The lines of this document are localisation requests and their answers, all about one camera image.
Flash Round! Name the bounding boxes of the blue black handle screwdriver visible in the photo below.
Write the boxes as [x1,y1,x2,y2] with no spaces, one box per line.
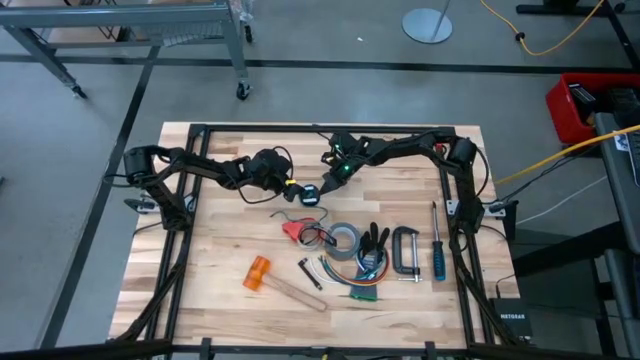
[430,200,448,283]

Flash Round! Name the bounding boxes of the black Netgear network switch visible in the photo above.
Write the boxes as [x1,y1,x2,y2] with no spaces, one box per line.
[488,296,534,342]

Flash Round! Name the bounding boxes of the yellow extension cable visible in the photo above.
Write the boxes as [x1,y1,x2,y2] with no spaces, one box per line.
[478,0,607,58]

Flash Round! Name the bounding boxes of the grey duct tape roll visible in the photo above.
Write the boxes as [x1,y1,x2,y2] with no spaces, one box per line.
[323,221,363,263]

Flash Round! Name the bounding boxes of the orange head wooden mallet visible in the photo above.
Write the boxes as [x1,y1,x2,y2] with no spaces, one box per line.
[242,255,329,313]

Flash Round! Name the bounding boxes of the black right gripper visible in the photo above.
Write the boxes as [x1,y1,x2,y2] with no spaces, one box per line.
[318,149,362,196]

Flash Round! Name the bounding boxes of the round grey stand base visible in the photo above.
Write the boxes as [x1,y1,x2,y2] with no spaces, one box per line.
[401,0,454,45]

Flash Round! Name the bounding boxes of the multicoloured jumper wire bundle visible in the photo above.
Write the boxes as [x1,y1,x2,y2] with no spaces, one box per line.
[316,249,392,289]

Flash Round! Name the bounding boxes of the small blue grey module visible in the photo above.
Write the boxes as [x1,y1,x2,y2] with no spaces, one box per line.
[360,253,381,275]

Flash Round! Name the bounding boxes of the white floor cable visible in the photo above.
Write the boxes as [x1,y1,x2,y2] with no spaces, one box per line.
[514,174,609,226]

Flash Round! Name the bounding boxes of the black C-clamp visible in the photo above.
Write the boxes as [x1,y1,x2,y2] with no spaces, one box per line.
[391,225,424,284]

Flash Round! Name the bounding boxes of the grey desk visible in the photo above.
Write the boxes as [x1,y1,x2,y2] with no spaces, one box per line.
[593,112,640,360]

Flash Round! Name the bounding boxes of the grey metal wheeled cart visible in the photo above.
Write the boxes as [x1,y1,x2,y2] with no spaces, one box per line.
[0,0,254,102]

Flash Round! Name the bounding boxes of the black aluminium rig frame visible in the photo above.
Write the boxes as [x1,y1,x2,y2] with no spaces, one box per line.
[0,122,640,360]

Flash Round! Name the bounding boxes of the white tape roll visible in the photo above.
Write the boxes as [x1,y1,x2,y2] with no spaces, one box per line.
[297,227,329,253]

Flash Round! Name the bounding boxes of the yellow hanging cable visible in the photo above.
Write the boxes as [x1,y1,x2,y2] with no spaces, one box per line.
[494,123,640,186]

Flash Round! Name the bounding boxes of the black round spool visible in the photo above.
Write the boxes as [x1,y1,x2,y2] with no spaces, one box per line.
[298,183,321,207]

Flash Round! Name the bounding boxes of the red plastic bin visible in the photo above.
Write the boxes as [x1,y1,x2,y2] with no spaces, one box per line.
[544,71,640,147]

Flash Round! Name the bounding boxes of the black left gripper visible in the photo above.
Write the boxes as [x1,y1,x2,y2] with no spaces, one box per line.
[248,147,307,204]

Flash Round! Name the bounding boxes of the black spring clamp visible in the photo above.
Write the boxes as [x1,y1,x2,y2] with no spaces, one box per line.
[357,221,392,262]

